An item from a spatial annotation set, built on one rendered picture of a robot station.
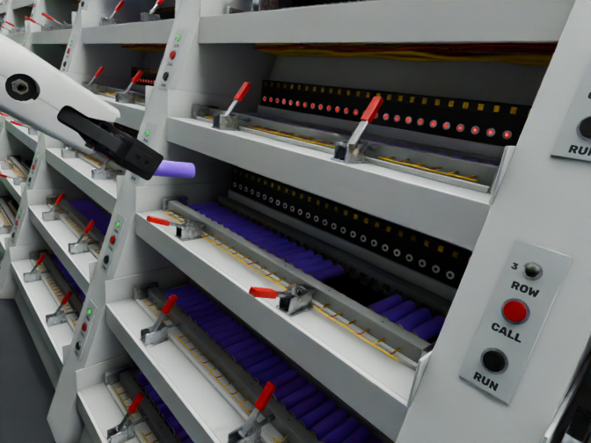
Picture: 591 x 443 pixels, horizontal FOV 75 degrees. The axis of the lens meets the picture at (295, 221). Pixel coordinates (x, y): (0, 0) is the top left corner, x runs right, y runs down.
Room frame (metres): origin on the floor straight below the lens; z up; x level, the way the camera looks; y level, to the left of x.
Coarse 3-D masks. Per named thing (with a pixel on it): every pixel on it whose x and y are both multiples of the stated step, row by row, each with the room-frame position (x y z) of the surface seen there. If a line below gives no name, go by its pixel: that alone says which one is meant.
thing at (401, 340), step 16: (176, 208) 0.73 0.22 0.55; (208, 224) 0.66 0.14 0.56; (208, 240) 0.63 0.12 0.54; (224, 240) 0.62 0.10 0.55; (240, 240) 0.60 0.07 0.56; (256, 256) 0.57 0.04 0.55; (272, 256) 0.56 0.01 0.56; (272, 272) 0.53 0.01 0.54; (288, 272) 0.52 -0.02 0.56; (304, 272) 0.52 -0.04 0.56; (320, 288) 0.48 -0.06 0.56; (336, 304) 0.46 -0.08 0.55; (352, 304) 0.45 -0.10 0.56; (352, 320) 0.45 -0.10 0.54; (368, 320) 0.43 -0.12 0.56; (384, 320) 0.43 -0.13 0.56; (384, 336) 0.41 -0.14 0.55; (400, 336) 0.40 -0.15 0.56; (416, 336) 0.41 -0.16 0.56; (384, 352) 0.39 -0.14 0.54; (400, 352) 0.40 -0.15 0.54; (416, 352) 0.39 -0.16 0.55
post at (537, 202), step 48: (576, 0) 0.33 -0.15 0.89; (576, 48) 0.32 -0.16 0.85; (528, 144) 0.33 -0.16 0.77; (528, 192) 0.32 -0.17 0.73; (576, 192) 0.30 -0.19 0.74; (480, 240) 0.33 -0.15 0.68; (528, 240) 0.31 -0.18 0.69; (576, 240) 0.29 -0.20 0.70; (480, 288) 0.32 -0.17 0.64; (576, 288) 0.28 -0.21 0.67; (576, 336) 0.27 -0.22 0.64; (432, 384) 0.33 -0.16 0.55; (528, 384) 0.28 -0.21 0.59; (432, 432) 0.32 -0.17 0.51; (480, 432) 0.29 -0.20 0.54; (528, 432) 0.28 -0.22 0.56
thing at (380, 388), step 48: (144, 192) 0.74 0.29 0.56; (192, 192) 0.81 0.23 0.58; (144, 240) 0.72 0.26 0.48; (192, 240) 0.64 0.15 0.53; (336, 240) 0.63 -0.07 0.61; (240, 288) 0.50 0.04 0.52; (432, 288) 0.52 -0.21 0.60; (288, 336) 0.44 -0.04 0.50; (336, 336) 0.43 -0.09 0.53; (336, 384) 0.39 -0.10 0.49; (384, 384) 0.36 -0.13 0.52; (384, 432) 0.35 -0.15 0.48
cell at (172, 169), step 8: (160, 168) 0.42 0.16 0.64; (168, 168) 0.43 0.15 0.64; (176, 168) 0.44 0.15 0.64; (184, 168) 0.45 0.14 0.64; (192, 168) 0.45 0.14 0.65; (160, 176) 0.43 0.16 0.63; (168, 176) 0.44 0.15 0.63; (176, 176) 0.44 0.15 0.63; (184, 176) 0.45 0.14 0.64; (192, 176) 0.46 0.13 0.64
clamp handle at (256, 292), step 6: (252, 288) 0.41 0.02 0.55; (258, 288) 0.42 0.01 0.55; (264, 288) 0.43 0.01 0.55; (270, 288) 0.44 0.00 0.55; (294, 288) 0.46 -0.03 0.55; (252, 294) 0.41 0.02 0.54; (258, 294) 0.41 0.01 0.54; (264, 294) 0.42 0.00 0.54; (270, 294) 0.42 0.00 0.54; (276, 294) 0.43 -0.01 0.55; (282, 294) 0.44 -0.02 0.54; (288, 294) 0.45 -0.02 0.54; (294, 294) 0.46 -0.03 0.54
